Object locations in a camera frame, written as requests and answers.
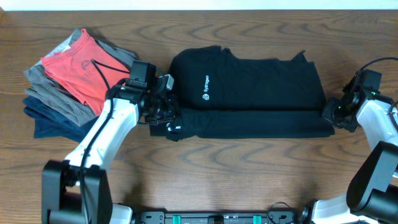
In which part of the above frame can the black t-shirt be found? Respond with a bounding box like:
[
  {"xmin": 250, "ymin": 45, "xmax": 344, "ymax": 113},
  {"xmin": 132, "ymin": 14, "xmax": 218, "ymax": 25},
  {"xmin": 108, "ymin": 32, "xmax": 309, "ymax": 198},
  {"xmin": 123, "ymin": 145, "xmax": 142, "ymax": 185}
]
[{"xmin": 150, "ymin": 46, "xmax": 335, "ymax": 141}]

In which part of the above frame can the folded navy blue garment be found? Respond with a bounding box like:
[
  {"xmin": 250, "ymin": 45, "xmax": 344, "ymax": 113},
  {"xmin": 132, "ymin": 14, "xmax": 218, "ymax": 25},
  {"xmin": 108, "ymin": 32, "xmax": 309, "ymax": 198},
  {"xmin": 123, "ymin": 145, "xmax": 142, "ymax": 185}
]
[{"xmin": 23, "ymin": 96, "xmax": 97, "ymax": 142}]

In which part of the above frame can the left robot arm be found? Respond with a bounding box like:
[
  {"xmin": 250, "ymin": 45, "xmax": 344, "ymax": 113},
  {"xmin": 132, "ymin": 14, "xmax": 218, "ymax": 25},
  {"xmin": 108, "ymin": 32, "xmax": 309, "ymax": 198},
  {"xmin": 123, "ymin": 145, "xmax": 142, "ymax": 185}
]
[{"xmin": 41, "ymin": 60, "xmax": 178, "ymax": 223}]

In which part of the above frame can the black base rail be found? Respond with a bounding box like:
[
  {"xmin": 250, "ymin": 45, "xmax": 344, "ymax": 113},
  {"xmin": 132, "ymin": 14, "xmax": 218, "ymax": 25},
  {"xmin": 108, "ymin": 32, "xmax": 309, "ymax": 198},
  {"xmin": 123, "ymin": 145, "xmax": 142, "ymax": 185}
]
[{"xmin": 130, "ymin": 208, "xmax": 310, "ymax": 224}]

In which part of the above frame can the folded red t-shirt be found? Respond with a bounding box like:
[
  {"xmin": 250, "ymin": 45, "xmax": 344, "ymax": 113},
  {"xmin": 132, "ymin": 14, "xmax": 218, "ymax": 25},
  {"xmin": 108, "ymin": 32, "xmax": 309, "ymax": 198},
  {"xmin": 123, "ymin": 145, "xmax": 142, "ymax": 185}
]
[{"xmin": 41, "ymin": 29, "xmax": 129, "ymax": 116}]

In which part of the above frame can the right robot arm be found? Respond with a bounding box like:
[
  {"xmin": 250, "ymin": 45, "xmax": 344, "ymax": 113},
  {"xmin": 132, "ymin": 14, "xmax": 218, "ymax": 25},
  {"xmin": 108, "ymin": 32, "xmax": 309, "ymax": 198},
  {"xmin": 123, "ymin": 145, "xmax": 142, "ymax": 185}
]
[{"xmin": 309, "ymin": 69, "xmax": 397, "ymax": 223}]

